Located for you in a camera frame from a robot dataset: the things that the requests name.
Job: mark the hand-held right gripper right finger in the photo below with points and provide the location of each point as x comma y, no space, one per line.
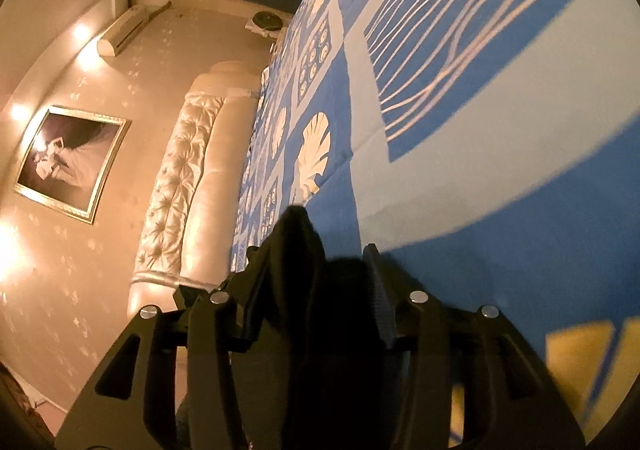
381,302

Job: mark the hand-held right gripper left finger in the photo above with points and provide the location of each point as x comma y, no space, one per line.
255,302

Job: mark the dark pants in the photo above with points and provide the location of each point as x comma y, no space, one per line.
310,330

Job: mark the cream tufted headboard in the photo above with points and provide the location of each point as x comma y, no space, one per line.
200,190

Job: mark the blue printed bedsheet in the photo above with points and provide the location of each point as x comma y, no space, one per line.
450,180

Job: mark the gold framed picture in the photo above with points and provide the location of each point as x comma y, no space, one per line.
70,159

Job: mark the white round device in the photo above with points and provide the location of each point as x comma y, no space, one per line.
267,22

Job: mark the white wall air conditioner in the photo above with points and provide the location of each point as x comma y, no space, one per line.
122,32

